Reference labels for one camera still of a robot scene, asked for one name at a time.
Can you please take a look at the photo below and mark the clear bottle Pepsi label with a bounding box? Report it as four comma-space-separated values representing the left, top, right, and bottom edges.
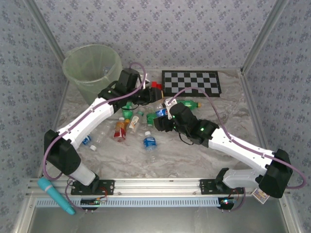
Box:
153, 103, 171, 119

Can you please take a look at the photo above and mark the green labelled bottle yellow cap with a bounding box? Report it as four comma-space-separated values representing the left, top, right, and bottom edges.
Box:
121, 101, 137, 124

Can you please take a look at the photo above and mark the white bottle orange print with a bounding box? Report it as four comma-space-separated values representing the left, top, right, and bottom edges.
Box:
128, 109, 145, 133

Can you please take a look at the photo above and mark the short water bottle blue label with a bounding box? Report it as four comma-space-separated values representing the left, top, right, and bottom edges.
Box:
142, 131, 158, 152

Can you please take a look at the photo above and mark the orange juice bottle red label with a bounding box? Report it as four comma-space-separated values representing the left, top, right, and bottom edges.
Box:
113, 117, 127, 143

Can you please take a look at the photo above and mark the plain green bottle yellow cap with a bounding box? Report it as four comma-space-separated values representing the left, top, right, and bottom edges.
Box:
175, 99, 202, 110

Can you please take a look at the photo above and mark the black white checkerboard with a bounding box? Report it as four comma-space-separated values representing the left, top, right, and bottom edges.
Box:
161, 70, 222, 98

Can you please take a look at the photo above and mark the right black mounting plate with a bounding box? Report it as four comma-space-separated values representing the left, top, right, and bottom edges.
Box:
199, 179, 245, 195

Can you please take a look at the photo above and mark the black mounting plate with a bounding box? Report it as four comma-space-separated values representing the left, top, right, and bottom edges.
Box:
70, 179, 115, 196
199, 179, 245, 195

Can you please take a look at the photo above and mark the right circuit board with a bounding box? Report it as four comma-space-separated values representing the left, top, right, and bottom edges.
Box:
218, 197, 238, 206

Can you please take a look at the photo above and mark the circuit board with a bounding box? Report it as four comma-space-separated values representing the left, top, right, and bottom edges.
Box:
80, 198, 107, 206
218, 197, 238, 206

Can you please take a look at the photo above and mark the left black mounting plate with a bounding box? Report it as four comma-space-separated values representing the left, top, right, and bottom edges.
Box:
70, 179, 115, 196

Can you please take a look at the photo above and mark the metal lower tray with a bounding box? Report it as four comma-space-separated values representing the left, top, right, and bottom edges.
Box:
13, 195, 302, 233

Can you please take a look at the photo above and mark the colourful printed card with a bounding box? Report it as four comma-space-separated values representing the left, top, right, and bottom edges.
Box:
252, 188, 268, 204

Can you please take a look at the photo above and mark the left circuit board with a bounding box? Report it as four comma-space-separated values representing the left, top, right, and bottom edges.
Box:
80, 198, 107, 206

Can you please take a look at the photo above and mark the teal cylinder tool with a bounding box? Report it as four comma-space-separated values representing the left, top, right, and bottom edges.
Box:
37, 177, 76, 216

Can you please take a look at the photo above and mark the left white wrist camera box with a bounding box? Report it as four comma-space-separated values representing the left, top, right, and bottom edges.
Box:
139, 77, 151, 90

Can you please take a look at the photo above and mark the right thin black cable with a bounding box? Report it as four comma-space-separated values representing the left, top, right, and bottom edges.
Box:
178, 132, 195, 146

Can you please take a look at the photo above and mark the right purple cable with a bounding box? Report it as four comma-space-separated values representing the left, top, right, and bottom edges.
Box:
170, 87, 307, 213

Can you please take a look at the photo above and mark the purple cable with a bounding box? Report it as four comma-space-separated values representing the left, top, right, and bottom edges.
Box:
170, 87, 307, 213
41, 62, 149, 214

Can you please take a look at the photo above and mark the wire mesh bin green liner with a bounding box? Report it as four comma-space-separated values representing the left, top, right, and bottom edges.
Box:
62, 43, 123, 105

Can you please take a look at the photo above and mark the right aluminium table side rail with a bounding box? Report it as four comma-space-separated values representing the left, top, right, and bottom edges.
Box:
239, 70, 276, 175

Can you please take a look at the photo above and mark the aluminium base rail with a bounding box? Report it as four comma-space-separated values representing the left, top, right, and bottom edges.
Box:
28, 178, 291, 196

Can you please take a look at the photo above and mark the light blue slotted cable duct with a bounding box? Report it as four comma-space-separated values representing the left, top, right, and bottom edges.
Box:
35, 197, 223, 208

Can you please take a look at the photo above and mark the left aluminium frame post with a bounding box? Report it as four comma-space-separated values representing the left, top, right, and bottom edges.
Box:
24, 0, 70, 64

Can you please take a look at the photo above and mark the aluminium frame post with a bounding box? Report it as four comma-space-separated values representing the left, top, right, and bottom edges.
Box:
240, 0, 291, 75
24, 0, 70, 64

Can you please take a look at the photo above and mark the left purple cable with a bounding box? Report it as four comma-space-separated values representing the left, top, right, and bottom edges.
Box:
41, 62, 149, 214

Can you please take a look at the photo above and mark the right aluminium frame post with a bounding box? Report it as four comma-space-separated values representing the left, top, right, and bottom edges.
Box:
240, 0, 291, 75

